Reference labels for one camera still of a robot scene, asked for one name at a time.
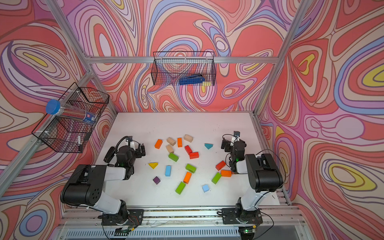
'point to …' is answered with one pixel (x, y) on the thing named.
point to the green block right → (216, 178)
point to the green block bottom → (180, 187)
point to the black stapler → (109, 154)
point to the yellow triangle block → (153, 165)
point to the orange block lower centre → (187, 177)
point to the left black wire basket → (68, 129)
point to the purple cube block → (156, 180)
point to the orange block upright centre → (179, 142)
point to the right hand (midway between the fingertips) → (231, 141)
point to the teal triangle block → (208, 145)
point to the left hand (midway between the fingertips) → (137, 144)
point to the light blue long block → (168, 170)
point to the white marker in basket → (79, 144)
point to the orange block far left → (158, 143)
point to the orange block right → (226, 173)
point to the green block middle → (190, 168)
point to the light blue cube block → (205, 188)
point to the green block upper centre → (173, 156)
